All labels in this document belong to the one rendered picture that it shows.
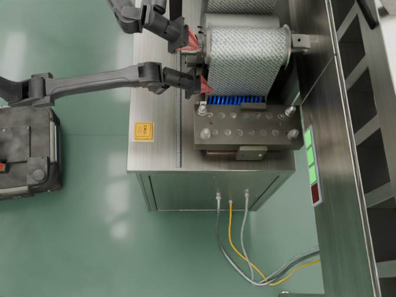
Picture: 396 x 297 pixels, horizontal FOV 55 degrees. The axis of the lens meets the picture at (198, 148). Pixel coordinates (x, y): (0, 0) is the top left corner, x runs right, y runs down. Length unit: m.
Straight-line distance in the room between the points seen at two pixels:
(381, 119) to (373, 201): 0.18
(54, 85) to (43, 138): 1.02
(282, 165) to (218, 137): 0.30
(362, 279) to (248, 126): 0.68
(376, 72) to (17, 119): 1.99
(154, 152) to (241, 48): 0.53
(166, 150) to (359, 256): 0.82
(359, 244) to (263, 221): 1.44
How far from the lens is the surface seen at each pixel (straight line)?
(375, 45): 0.95
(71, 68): 2.82
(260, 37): 1.27
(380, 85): 0.91
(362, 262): 0.99
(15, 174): 2.33
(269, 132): 1.42
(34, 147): 2.35
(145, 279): 2.31
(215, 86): 1.40
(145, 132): 1.50
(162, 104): 1.58
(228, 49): 1.25
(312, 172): 1.24
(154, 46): 1.73
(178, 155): 1.49
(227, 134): 1.40
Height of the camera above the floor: 2.30
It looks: 69 degrees down
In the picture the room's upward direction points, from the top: 9 degrees clockwise
